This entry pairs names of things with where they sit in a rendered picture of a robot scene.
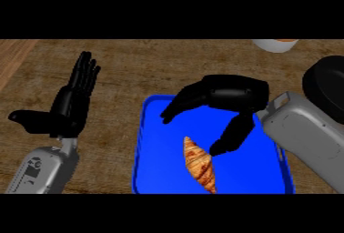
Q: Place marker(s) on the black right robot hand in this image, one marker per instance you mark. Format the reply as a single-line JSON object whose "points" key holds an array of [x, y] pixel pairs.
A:
{"points": [[231, 94]]}

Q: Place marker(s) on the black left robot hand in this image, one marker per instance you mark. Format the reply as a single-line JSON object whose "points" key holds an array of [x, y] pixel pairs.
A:
{"points": [[70, 100]]}

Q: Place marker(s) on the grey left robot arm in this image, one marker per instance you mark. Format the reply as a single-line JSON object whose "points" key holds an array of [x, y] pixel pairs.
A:
{"points": [[41, 170]]}

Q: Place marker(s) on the black round pot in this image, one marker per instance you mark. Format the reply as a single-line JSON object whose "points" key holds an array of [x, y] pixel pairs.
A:
{"points": [[326, 85]]}

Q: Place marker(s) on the golden brown croissant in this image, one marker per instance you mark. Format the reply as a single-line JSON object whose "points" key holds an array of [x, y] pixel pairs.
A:
{"points": [[199, 165]]}

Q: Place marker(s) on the blue rectangular tray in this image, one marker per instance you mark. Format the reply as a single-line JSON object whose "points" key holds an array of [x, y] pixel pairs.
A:
{"points": [[242, 170]]}

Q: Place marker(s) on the white cup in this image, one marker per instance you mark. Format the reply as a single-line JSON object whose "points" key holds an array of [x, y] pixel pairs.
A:
{"points": [[273, 45]]}

